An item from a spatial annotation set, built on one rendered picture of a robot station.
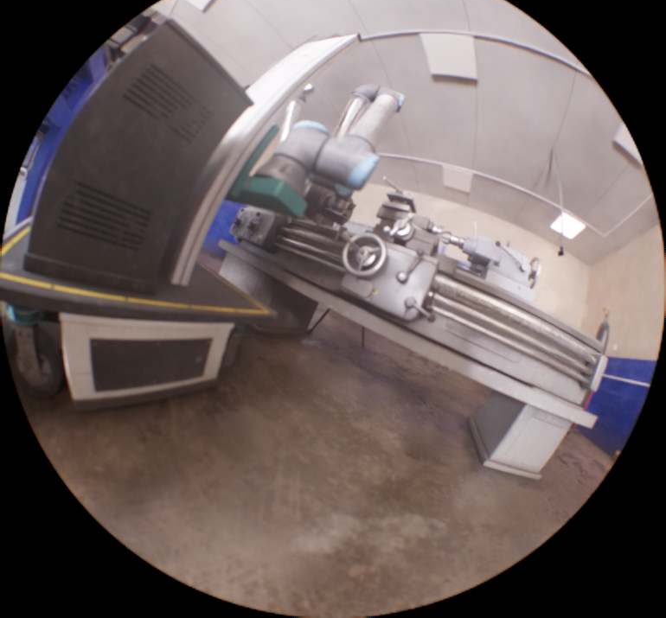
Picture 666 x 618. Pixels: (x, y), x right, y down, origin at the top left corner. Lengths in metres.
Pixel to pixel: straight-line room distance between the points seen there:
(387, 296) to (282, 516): 0.86
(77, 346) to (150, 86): 0.48
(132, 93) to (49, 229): 0.27
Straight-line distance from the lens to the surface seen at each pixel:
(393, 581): 0.64
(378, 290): 0.92
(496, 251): 1.35
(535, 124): 3.40
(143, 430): 0.63
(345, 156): 0.67
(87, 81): 1.06
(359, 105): 1.15
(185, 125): 0.50
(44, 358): 0.63
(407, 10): 2.98
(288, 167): 0.66
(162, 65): 0.52
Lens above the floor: 0.51
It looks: level
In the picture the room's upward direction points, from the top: 25 degrees clockwise
